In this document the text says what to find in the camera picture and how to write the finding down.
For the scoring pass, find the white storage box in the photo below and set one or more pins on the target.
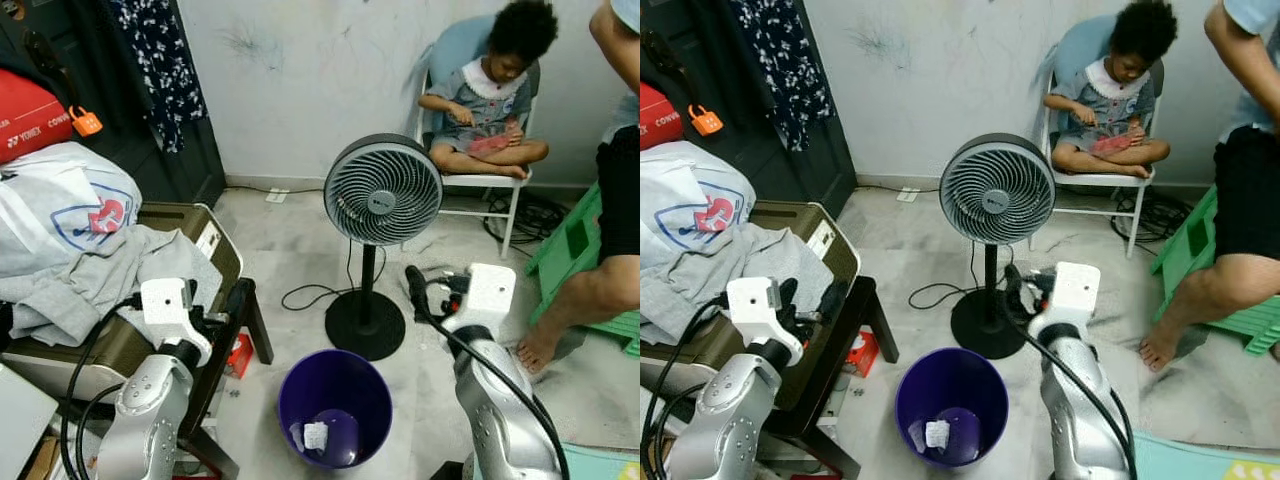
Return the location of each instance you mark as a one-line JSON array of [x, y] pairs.
[[20, 420]]

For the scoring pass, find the grey crumpled clothes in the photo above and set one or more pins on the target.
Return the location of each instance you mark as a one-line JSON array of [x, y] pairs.
[[90, 280], [720, 280]]

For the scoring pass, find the dark floral hanging garment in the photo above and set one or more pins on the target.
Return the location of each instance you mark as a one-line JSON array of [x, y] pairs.
[[780, 60], [155, 60]]

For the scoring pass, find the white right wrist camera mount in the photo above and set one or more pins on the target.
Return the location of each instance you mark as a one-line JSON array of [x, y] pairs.
[[1072, 290], [488, 292]]

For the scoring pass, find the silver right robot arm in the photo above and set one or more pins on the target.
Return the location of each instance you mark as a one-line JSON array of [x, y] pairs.
[[1075, 400], [495, 400]]

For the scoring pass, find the orange luggage tag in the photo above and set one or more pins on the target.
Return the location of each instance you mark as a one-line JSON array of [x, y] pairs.
[[705, 122], [86, 122]]

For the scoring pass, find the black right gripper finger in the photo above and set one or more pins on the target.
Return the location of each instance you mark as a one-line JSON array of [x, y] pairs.
[[415, 290], [1014, 287]]

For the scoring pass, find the white metal chair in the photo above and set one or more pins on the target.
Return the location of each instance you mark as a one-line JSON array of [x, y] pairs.
[[480, 183], [1100, 181]]

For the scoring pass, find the white plastic bag with logo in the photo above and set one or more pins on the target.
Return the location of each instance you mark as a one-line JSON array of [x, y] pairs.
[[680, 195], [40, 200]]

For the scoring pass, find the child in grey dress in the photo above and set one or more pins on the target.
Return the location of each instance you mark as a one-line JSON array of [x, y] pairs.
[[490, 100], [1110, 100]]

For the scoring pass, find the red racket bag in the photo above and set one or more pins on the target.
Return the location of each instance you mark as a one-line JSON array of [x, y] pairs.
[[662, 118], [30, 120]]

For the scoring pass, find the small red carton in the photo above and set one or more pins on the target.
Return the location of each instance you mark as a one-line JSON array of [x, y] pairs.
[[862, 354], [238, 356]]

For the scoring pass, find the adult in black shorts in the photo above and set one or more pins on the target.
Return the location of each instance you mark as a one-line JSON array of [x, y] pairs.
[[590, 300], [1220, 290]]

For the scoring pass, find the olive brown table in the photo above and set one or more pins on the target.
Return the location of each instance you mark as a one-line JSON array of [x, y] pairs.
[[175, 215], [790, 215]]

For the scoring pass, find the purple plastic bin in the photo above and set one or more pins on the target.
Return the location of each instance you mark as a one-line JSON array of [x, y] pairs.
[[918, 400], [300, 400]]

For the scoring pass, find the green plastic stool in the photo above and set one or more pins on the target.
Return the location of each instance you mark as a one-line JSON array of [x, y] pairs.
[[1200, 250], [570, 245]]

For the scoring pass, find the grey pedestal fan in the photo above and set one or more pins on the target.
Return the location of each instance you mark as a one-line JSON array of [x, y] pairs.
[[383, 190], [997, 190]]

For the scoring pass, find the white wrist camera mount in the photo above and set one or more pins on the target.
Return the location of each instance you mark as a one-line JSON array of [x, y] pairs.
[[165, 305], [752, 305], [488, 292], [1072, 290]]

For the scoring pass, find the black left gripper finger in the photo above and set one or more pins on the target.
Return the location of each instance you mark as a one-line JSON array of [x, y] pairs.
[[838, 302], [787, 296], [243, 302]]

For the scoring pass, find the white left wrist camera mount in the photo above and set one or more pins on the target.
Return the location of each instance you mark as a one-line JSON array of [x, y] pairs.
[[752, 305], [165, 305]]

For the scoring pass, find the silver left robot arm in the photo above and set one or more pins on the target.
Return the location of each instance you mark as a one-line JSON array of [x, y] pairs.
[[150, 410], [725, 410]]

